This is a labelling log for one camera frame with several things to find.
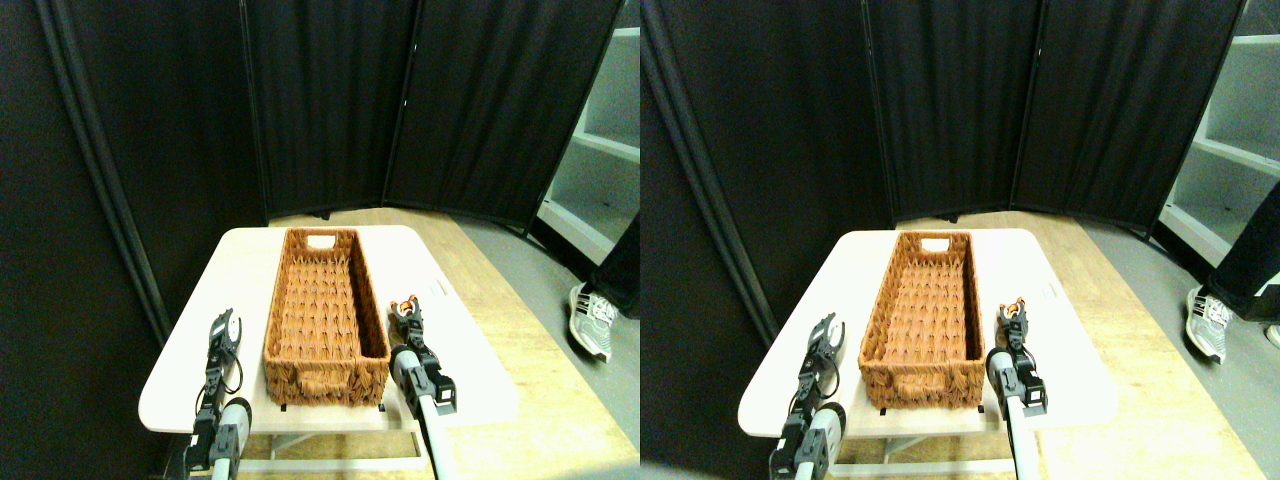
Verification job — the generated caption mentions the low white table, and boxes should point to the low white table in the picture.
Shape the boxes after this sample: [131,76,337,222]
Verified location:
[738,228,1119,477]
[138,225,520,473]

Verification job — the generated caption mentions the brown wicker basket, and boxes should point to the brown wicker basket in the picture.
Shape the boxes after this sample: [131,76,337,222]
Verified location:
[858,231,987,409]
[263,228,392,408]

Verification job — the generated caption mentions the person's legs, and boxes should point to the person's legs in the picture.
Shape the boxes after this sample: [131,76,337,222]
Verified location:
[1185,185,1280,364]
[568,210,640,363]

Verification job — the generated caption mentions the grey curtain pole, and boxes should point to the grey curtain pole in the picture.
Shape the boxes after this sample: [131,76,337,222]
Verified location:
[640,0,783,346]
[33,0,173,346]

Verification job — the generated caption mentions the white shelf unit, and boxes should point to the white shelf unit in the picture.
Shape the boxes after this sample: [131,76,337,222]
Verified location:
[1160,35,1280,266]
[537,28,640,266]

